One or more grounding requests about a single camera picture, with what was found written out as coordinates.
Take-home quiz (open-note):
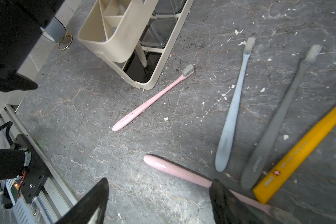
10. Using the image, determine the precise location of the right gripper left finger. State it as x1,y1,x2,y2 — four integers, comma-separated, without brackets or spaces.
57,178,109,224

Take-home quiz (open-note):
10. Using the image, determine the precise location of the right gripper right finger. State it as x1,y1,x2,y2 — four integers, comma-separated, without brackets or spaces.
209,179,263,224

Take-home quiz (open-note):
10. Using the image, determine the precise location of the yellow toothbrush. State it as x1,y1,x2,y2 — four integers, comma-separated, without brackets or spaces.
253,106,336,204

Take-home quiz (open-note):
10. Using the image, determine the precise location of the light blue toothbrush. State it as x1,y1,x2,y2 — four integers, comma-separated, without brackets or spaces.
215,37,256,172

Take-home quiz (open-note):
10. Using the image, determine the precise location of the pink toothbrush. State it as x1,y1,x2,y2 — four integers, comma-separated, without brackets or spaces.
144,155,300,224
112,64,194,132

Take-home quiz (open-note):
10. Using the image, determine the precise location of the cream toothbrush holder organizer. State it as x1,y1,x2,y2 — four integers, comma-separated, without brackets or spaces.
77,1,193,90

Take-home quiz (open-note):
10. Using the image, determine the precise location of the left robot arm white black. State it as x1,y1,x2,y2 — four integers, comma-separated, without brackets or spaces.
0,1,63,114

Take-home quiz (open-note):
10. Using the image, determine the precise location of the aluminium mounting rail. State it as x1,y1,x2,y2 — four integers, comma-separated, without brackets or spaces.
0,105,78,224

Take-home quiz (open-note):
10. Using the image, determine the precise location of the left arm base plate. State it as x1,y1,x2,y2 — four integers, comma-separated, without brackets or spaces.
14,134,50,203

